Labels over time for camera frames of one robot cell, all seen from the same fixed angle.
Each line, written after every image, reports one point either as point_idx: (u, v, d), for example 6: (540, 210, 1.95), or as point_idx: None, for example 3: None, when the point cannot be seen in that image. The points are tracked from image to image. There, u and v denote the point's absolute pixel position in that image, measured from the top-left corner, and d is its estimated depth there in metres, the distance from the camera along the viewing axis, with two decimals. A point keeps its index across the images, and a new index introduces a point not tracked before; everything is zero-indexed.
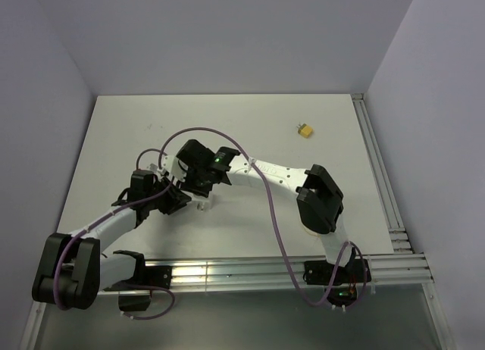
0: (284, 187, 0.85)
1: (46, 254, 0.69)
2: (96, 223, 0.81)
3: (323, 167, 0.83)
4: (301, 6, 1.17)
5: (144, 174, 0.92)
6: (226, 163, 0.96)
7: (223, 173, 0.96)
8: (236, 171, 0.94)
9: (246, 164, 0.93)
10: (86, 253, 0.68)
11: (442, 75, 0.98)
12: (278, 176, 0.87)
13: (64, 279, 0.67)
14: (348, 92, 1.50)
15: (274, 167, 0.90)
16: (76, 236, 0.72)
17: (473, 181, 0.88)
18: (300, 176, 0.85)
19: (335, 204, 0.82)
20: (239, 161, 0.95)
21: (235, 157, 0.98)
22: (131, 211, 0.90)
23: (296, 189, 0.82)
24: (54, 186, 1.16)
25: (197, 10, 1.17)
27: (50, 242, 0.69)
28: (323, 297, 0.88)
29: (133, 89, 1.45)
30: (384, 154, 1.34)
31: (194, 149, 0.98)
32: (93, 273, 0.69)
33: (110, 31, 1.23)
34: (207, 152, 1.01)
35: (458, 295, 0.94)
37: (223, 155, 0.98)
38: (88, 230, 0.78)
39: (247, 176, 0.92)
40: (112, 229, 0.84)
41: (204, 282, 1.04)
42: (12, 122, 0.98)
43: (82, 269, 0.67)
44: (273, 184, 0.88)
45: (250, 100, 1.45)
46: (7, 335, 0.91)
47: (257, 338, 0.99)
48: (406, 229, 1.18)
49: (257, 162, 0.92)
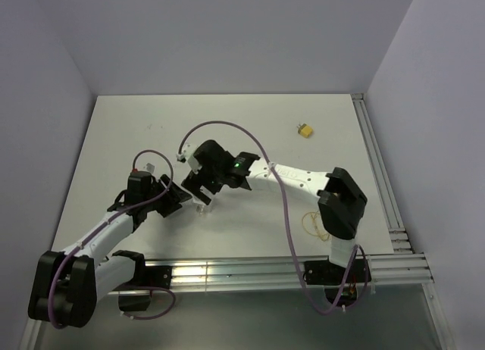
0: (305, 191, 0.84)
1: (39, 275, 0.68)
2: (89, 238, 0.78)
3: (344, 170, 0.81)
4: (301, 5, 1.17)
5: (142, 176, 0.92)
6: (245, 168, 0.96)
7: (242, 177, 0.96)
8: (255, 175, 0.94)
9: (266, 168, 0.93)
10: (79, 272, 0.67)
11: (442, 75, 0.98)
12: (298, 179, 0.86)
13: (60, 298, 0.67)
14: (348, 92, 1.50)
15: (294, 170, 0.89)
16: (70, 254, 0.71)
17: (473, 181, 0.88)
18: (321, 179, 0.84)
19: (359, 209, 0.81)
20: (258, 166, 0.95)
21: (255, 160, 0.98)
22: (127, 217, 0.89)
23: (317, 192, 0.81)
24: (54, 186, 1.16)
25: (197, 10, 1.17)
27: (42, 261, 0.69)
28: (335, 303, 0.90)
29: (134, 89, 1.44)
30: (385, 154, 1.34)
31: (213, 151, 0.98)
32: (89, 289, 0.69)
33: (110, 31, 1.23)
34: (224, 155, 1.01)
35: (458, 296, 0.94)
37: (244, 160, 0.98)
38: (81, 247, 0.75)
39: (267, 180, 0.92)
40: (108, 239, 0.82)
41: (204, 282, 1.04)
42: (13, 122, 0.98)
43: (76, 287, 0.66)
44: (292, 187, 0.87)
45: (250, 100, 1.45)
46: (9, 335, 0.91)
47: (257, 338, 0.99)
48: (405, 229, 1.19)
49: (276, 167, 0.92)
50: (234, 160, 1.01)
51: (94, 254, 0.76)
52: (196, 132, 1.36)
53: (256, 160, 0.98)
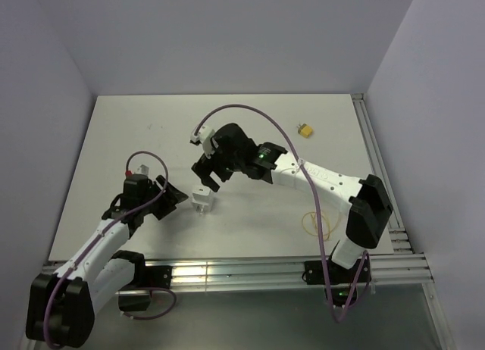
0: (336, 194, 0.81)
1: (32, 299, 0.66)
2: (82, 257, 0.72)
3: (380, 178, 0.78)
4: (301, 5, 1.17)
5: (137, 179, 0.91)
6: (271, 160, 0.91)
7: (267, 170, 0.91)
8: (282, 170, 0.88)
9: (294, 164, 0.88)
10: (71, 297, 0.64)
11: (442, 75, 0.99)
12: (329, 182, 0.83)
13: (56, 320, 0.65)
14: (348, 92, 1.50)
15: (325, 171, 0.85)
16: (62, 277, 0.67)
17: (473, 181, 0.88)
18: (354, 185, 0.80)
19: (386, 220, 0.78)
20: (285, 160, 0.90)
21: (281, 154, 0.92)
22: (123, 226, 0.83)
23: (349, 199, 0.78)
24: (54, 186, 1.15)
25: (198, 10, 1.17)
27: (34, 286, 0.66)
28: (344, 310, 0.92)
29: (134, 89, 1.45)
30: (384, 154, 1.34)
31: (237, 138, 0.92)
32: (84, 308, 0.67)
33: (110, 31, 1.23)
34: (248, 143, 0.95)
35: (458, 295, 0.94)
37: (269, 151, 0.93)
38: (74, 268, 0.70)
39: (293, 178, 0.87)
40: (103, 254, 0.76)
41: (204, 282, 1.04)
42: (13, 121, 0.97)
43: (73, 310, 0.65)
44: (321, 188, 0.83)
45: (250, 100, 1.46)
46: (8, 334, 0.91)
47: (257, 338, 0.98)
48: (405, 229, 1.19)
49: (306, 164, 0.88)
50: (258, 151, 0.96)
51: (88, 276, 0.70)
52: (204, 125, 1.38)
53: (283, 154, 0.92)
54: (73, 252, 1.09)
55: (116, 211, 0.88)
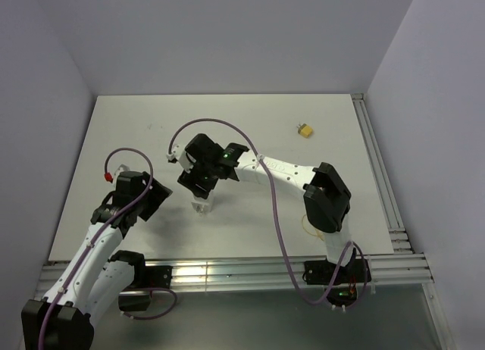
0: (292, 184, 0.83)
1: (27, 325, 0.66)
2: (70, 277, 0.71)
3: (332, 165, 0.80)
4: (301, 5, 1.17)
5: (130, 176, 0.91)
6: (235, 158, 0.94)
7: (230, 168, 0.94)
8: (243, 167, 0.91)
9: (255, 160, 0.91)
10: (67, 317, 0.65)
11: (443, 75, 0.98)
12: (286, 173, 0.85)
13: (52, 338, 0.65)
14: (348, 92, 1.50)
15: (282, 164, 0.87)
16: (54, 302, 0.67)
17: (473, 182, 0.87)
18: (308, 173, 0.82)
19: (342, 204, 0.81)
20: (247, 157, 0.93)
21: (243, 152, 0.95)
22: (114, 230, 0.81)
23: (304, 186, 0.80)
24: (55, 186, 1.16)
25: (198, 10, 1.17)
27: (27, 312, 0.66)
28: (323, 295, 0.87)
29: (134, 89, 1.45)
30: (384, 154, 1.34)
31: (203, 143, 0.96)
32: (80, 327, 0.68)
33: (110, 31, 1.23)
34: (215, 148, 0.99)
35: (458, 295, 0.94)
37: (233, 151, 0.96)
38: (64, 292, 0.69)
39: (255, 173, 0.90)
40: (95, 267, 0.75)
41: (204, 282, 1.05)
42: (13, 121, 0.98)
43: (69, 331, 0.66)
44: (280, 180, 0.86)
45: (250, 100, 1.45)
46: (9, 334, 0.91)
47: (257, 338, 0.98)
48: (405, 229, 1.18)
49: (265, 158, 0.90)
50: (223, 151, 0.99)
51: (79, 297, 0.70)
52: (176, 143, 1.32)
53: (245, 151, 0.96)
54: (74, 252, 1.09)
55: (106, 210, 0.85)
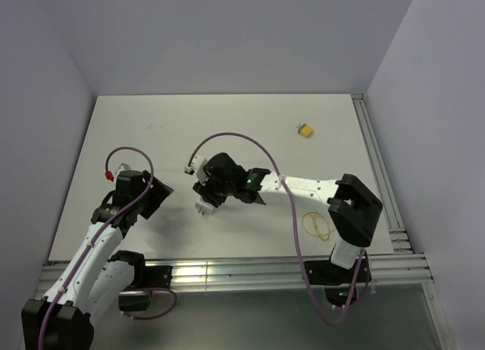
0: (316, 200, 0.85)
1: (27, 325, 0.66)
2: (70, 277, 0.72)
3: (354, 176, 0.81)
4: (301, 5, 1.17)
5: (130, 176, 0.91)
6: (258, 183, 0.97)
7: (255, 193, 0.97)
8: (267, 189, 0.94)
9: (277, 181, 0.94)
10: (67, 317, 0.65)
11: (443, 75, 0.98)
12: (308, 189, 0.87)
13: (52, 337, 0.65)
14: (348, 92, 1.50)
15: (303, 180, 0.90)
16: (54, 301, 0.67)
17: (473, 182, 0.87)
18: (331, 186, 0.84)
19: (373, 215, 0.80)
20: (270, 179, 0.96)
21: (265, 176, 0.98)
22: (115, 229, 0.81)
23: (328, 201, 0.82)
24: (54, 186, 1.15)
25: (198, 9, 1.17)
27: (27, 311, 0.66)
28: (342, 317, 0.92)
29: (134, 89, 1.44)
30: (384, 154, 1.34)
31: (226, 167, 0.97)
32: (80, 326, 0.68)
33: (110, 31, 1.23)
34: (238, 170, 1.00)
35: (458, 295, 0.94)
37: (256, 176, 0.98)
38: (64, 291, 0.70)
39: (278, 193, 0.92)
40: (95, 267, 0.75)
41: (204, 282, 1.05)
42: (13, 121, 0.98)
43: (69, 330, 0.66)
44: (303, 198, 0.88)
45: (250, 100, 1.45)
46: (9, 334, 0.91)
47: (257, 339, 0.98)
48: (405, 229, 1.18)
49: (286, 178, 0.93)
50: (246, 175, 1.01)
51: (79, 296, 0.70)
52: (175, 142, 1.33)
53: (267, 175, 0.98)
54: (74, 252, 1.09)
55: (106, 210, 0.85)
